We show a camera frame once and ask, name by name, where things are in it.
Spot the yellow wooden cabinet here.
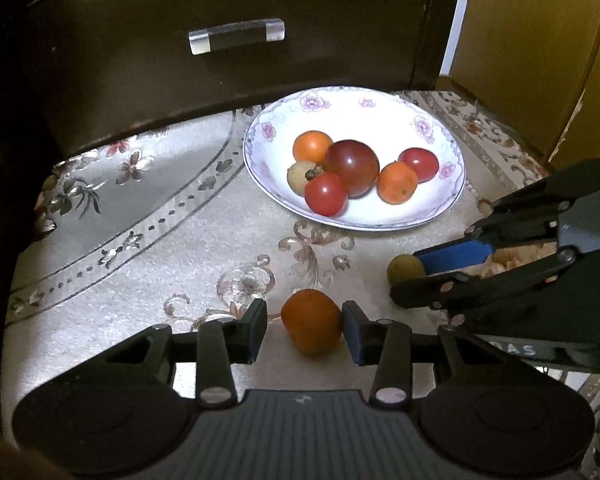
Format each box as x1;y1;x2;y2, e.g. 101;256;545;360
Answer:
450;0;600;166

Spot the large dark red tomato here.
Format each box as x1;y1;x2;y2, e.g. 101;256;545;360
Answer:
323;140;381;199

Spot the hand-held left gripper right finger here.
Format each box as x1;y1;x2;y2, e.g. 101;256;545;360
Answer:
342;301;481;407

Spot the small orange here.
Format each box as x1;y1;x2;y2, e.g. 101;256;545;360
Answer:
293;130;334;165
280;288;343;356
377;161;418;205

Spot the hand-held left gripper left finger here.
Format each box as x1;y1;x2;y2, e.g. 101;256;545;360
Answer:
80;299;268;407

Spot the clear acrylic drawer handle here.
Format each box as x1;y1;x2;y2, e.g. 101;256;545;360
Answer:
188;18;286;56

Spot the brown longan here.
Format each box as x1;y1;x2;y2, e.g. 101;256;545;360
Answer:
286;160;326;196

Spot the white floral plate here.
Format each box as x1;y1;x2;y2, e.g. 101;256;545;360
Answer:
243;86;467;232

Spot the dark wooden nightstand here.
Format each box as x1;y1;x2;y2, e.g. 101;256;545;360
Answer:
0;0;468;156

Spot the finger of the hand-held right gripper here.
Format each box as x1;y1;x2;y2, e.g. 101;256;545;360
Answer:
414;159;600;276
390;247;581;321

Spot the small round red tomato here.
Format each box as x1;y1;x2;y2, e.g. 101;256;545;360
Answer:
304;172;349;217

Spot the green-yellow small fruit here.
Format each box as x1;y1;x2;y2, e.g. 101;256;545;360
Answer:
386;254;427;288

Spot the beige floral tablecloth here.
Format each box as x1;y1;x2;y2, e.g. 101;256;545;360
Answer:
2;90;600;480

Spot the oval red tomato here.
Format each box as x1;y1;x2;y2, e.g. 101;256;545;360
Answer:
398;147;440;183

